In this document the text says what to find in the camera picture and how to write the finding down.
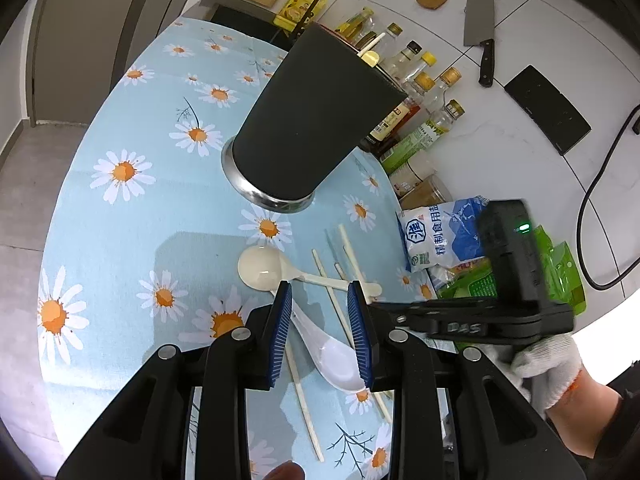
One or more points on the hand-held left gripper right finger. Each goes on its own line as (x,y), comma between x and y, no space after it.
(359,330)

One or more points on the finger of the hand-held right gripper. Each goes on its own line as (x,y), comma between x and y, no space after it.
(420,316)

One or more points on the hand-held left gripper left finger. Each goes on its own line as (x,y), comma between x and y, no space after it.
(280,335)

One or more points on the white ceramic spoon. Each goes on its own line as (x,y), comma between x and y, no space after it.
(335,360)

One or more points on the cream chopstick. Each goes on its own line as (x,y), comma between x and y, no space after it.
(372,43)
(325,280)
(350,252)
(341,271)
(305,410)

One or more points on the cream plastic spoon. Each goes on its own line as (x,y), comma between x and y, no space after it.
(260,267)

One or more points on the black utensil holder cup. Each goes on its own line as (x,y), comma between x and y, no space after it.
(310,120)

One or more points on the person's right forearm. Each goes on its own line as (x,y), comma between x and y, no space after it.
(590,415)

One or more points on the person's right hand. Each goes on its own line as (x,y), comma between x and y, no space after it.
(550,365)

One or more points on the green plastic packet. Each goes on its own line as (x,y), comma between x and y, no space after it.
(560,270)
(465,285)

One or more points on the blue white salt bag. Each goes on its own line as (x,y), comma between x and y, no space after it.
(440,240)

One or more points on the clear brown spice jar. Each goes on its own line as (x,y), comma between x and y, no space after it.
(430,192)

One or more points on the beige lid spice jar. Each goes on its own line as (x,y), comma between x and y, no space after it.
(410,172)

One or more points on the green label bottle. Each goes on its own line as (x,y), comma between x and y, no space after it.
(420,137)

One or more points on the blue daisy tablecloth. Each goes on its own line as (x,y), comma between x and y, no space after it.
(150,240)

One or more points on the small orange label bottle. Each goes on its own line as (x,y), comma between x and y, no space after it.
(387,122)

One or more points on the tall gold cap bottle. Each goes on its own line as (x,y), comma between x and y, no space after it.
(447,80)

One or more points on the yellow cap clear bottle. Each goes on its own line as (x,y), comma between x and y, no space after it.
(427,60)

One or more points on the black cap glass bottle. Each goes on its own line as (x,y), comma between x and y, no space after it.
(407,57)

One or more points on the yellow liquid glass bottle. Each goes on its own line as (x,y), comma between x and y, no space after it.
(357,22)

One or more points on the black sink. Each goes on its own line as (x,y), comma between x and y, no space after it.
(240,15)

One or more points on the yellow oil jug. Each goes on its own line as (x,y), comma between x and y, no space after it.
(295,10)

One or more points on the black faucet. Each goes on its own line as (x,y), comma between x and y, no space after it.
(315,5)

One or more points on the grey door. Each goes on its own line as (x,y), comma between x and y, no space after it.
(100,35)

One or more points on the black wall panel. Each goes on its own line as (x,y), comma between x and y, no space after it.
(547,110)

